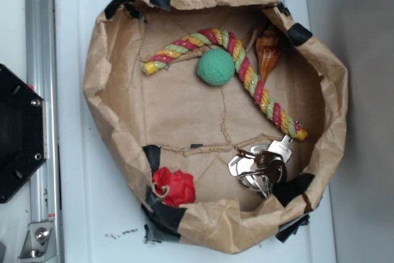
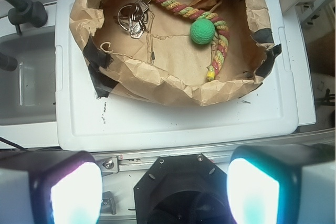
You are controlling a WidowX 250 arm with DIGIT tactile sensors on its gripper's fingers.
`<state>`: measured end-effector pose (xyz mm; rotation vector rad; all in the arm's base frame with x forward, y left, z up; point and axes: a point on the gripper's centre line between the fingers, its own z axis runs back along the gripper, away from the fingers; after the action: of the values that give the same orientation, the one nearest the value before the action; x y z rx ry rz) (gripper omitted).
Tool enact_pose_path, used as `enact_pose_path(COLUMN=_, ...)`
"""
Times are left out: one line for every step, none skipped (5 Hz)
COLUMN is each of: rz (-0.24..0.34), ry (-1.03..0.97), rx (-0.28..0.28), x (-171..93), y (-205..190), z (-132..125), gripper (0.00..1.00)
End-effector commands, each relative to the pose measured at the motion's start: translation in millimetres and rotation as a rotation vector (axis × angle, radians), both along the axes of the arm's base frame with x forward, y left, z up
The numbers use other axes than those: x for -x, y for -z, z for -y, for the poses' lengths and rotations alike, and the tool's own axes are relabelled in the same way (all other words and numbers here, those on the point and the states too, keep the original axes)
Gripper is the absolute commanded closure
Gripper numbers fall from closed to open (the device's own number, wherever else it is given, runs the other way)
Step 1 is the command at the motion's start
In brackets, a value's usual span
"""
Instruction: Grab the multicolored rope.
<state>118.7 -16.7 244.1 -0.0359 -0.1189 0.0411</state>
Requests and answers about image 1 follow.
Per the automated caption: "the brown paper bag bin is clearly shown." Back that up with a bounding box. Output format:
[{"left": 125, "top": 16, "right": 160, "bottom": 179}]
[{"left": 83, "top": 0, "right": 348, "bottom": 254}]

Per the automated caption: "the green foam ball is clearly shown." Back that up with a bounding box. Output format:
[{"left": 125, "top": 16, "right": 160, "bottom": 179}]
[{"left": 197, "top": 49, "right": 235, "bottom": 86}]

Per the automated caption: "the red crumpled paper ball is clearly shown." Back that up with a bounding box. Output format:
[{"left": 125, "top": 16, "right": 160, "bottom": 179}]
[{"left": 152, "top": 167, "right": 196, "bottom": 208}]

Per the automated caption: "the silver key bunch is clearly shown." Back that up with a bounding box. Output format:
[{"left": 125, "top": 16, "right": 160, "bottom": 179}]
[{"left": 228, "top": 135, "right": 292, "bottom": 198}]

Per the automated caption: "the orange spiral seashell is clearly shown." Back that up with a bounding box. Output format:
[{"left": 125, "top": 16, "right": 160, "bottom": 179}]
[{"left": 255, "top": 25, "right": 282, "bottom": 84}]

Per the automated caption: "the multicolored twisted rope toy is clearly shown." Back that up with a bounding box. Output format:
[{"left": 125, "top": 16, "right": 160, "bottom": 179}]
[{"left": 142, "top": 28, "right": 308, "bottom": 141}]

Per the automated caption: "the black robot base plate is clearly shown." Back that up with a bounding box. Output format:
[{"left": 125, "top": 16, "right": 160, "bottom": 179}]
[{"left": 1, "top": 64, "right": 46, "bottom": 204}]

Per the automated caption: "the aluminium frame rail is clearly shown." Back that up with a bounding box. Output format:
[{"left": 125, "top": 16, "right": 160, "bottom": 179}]
[{"left": 25, "top": 0, "right": 64, "bottom": 262}]

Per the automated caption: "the metal corner bracket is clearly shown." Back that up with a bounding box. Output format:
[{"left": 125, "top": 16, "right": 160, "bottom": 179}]
[{"left": 18, "top": 221, "right": 56, "bottom": 262}]

